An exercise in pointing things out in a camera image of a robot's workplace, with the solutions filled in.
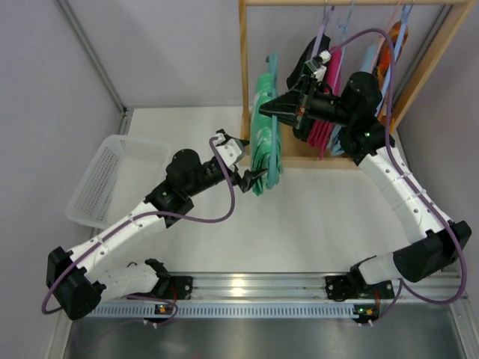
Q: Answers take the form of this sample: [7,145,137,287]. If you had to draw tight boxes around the light blue trousers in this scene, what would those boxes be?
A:
[327,44,379,156]

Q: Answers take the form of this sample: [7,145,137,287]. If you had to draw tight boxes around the pink trousers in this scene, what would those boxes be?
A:
[307,49,343,161]

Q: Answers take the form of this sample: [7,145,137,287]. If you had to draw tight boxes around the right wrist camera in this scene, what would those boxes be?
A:
[303,50,332,82]

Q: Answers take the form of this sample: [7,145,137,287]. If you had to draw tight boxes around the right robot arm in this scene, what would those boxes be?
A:
[258,72,472,288]

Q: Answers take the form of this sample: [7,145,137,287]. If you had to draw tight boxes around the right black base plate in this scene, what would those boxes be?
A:
[325,272,395,301]

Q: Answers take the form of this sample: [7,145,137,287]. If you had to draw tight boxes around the aluminium mounting rail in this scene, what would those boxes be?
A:
[94,270,461,301]

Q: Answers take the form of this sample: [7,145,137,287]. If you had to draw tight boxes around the teal hanger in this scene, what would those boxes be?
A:
[266,52,281,189]

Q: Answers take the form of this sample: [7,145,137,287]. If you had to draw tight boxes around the grey slotted cable duct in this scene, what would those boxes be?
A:
[87,301,377,319]

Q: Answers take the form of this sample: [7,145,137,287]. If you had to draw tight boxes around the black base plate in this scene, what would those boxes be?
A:
[325,272,395,301]
[132,275,193,301]

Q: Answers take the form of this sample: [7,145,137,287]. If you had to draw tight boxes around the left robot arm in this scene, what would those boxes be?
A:
[41,132,267,321]

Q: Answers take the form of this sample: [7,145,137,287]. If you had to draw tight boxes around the orange patterned trousers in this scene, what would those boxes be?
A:
[373,20,409,125]

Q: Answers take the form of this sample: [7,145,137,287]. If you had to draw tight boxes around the white plastic basket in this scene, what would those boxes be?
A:
[66,135,171,230]

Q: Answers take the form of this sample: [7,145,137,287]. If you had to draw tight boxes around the lilac hanger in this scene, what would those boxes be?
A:
[312,1,335,57]

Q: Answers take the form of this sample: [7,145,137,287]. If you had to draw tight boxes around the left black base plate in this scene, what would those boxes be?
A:
[132,275,193,301]

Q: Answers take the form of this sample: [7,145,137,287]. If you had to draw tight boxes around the green trousers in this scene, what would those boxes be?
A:
[250,73,283,196]

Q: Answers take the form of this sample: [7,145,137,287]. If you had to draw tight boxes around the black trousers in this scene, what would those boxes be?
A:
[286,35,332,141]

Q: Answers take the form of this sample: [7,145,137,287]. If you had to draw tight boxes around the wooden clothes rack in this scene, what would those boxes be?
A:
[238,1,476,170]

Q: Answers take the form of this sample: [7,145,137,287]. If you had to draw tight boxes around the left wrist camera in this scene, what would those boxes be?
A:
[209,129,246,170]

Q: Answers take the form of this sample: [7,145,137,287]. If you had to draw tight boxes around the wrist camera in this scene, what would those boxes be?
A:
[209,129,246,170]
[303,50,332,82]

